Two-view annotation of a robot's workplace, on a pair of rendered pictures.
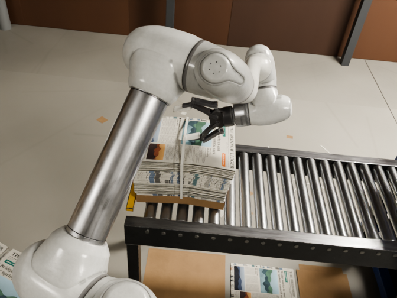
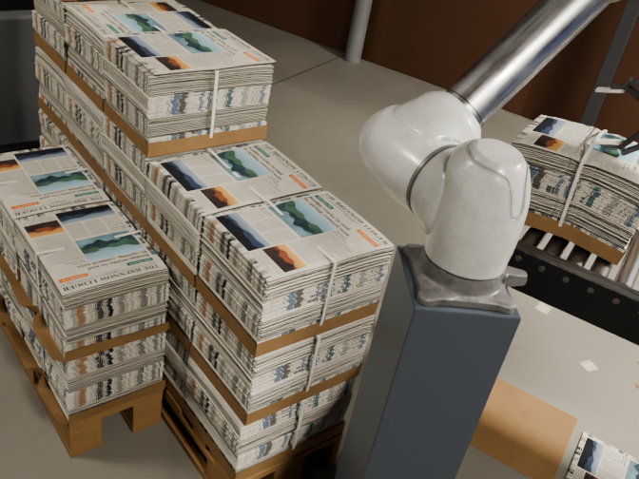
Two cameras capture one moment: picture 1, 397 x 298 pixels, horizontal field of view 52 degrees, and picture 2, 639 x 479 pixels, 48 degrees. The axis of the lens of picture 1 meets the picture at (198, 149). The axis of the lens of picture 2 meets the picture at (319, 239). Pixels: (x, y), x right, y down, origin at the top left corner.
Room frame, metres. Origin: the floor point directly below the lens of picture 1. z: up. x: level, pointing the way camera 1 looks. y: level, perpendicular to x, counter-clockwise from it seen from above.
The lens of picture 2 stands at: (-0.70, -0.13, 1.75)
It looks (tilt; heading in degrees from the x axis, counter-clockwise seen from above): 33 degrees down; 26
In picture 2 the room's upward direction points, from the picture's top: 11 degrees clockwise
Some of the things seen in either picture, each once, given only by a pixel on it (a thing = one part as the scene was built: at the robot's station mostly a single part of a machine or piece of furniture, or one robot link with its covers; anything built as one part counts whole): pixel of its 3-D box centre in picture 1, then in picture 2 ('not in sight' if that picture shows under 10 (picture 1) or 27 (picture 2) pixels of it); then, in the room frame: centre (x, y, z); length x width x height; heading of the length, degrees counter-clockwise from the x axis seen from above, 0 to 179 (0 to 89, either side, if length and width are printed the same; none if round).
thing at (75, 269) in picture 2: not in sight; (67, 289); (0.49, 1.27, 0.30); 0.76 x 0.30 x 0.60; 69
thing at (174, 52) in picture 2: not in sight; (192, 49); (0.79, 1.09, 1.06); 0.37 x 0.29 x 0.01; 159
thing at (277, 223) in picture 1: (273, 192); not in sight; (1.26, -0.35, 0.77); 0.47 x 0.05 x 0.05; 1
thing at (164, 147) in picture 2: not in sight; (185, 119); (0.79, 1.09, 0.86); 0.38 x 0.29 x 0.04; 159
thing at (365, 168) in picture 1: (376, 202); not in sight; (1.26, -0.81, 0.77); 0.47 x 0.05 x 0.05; 1
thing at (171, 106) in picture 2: not in sight; (186, 90); (0.78, 1.09, 0.95); 0.38 x 0.29 x 0.23; 159
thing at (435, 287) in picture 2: not in sight; (470, 268); (0.43, 0.10, 1.03); 0.22 x 0.18 x 0.06; 126
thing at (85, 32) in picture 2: not in sight; (143, 53); (0.89, 1.36, 0.95); 0.38 x 0.29 x 0.23; 159
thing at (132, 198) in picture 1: (138, 171); not in sight; (1.26, 0.25, 0.81); 0.43 x 0.03 x 0.02; 1
